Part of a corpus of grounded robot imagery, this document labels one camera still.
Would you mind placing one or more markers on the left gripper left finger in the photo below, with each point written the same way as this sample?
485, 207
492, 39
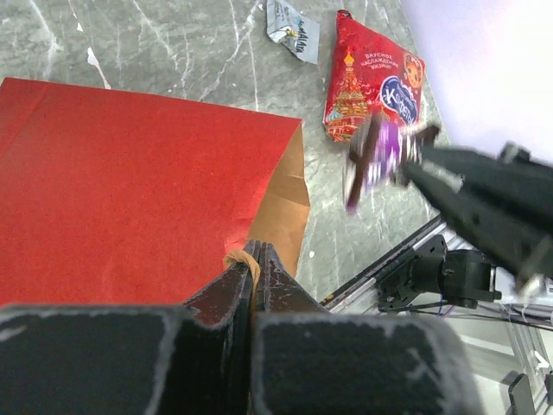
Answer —
192, 357

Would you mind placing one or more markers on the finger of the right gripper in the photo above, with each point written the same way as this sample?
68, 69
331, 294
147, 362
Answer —
518, 246
513, 181

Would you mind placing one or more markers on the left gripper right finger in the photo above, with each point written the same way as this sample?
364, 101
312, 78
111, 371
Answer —
306, 360

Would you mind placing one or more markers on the purple candy packet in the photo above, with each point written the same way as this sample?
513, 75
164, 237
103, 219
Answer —
378, 152

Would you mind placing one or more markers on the red snack packet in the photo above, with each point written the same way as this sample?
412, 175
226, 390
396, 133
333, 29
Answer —
370, 73

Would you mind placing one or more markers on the red paper bag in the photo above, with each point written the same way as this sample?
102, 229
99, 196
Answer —
119, 197

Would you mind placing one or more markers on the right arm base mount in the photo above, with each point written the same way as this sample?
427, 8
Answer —
432, 276

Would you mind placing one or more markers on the aluminium frame rail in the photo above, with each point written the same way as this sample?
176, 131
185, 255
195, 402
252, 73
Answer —
508, 343

